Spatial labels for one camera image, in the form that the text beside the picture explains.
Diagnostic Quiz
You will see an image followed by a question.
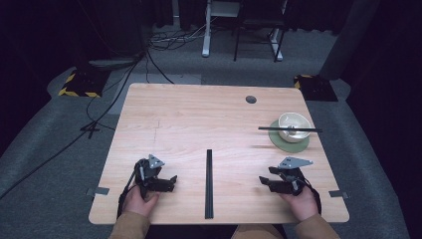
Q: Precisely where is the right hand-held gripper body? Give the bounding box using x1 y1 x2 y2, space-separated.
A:
278 156 314 196

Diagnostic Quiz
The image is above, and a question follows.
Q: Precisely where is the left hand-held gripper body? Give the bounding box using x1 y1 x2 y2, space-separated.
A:
133 153 166 197

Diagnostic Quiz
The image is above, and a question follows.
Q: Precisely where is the cream ceramic bowl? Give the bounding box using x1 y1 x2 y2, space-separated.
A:
277 112 313 143

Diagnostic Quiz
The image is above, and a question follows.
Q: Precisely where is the person's left hand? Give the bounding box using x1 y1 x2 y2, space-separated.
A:
122 184 160 218

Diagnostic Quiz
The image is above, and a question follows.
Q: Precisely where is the person's right hand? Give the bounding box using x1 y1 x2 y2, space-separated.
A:
279 185 320 223

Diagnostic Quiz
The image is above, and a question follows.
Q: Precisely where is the green round coaster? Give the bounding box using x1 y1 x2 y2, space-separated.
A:
268 119 311 154

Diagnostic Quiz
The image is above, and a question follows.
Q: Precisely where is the row of black chopsticks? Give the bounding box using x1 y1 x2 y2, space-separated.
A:
204 148 215 220

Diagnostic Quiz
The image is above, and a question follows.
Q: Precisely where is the person's tan trouser leg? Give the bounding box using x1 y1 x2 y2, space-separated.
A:
230 223 283 239

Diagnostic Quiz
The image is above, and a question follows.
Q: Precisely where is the grey tape strip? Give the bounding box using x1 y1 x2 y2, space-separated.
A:
85 186 110 197
327 189 350 199

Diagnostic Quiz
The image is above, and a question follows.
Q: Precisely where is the grey round stand base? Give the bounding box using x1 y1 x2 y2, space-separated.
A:
88 58 140 72

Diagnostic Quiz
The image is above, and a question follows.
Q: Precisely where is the white desk leg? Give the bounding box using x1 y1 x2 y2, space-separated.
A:
270 28 285 63
201 0 213 58

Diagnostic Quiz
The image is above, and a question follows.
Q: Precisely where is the grey curtain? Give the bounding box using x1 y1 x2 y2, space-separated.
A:
318 0 381 81

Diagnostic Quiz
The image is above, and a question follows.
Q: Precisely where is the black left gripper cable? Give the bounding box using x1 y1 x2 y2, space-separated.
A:
116 168 138 217

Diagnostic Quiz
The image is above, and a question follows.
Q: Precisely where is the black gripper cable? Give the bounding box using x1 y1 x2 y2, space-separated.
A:
302 178 322 215
116 168 138 217

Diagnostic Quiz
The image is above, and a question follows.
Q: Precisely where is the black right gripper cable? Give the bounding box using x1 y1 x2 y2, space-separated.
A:
302 178 322 215

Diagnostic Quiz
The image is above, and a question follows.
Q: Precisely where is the long black floor cable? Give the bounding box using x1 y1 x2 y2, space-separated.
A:
0 54 145 202

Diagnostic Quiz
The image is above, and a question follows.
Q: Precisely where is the black yellow striped base plate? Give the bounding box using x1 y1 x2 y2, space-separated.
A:
293 74 339 103
58 68 110 99

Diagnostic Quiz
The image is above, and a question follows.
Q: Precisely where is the black metal chair frame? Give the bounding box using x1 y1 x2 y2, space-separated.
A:
233 18 287 64

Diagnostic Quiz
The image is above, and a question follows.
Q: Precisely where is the tangle of floor cables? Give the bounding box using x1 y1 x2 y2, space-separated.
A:
147 23 207 52

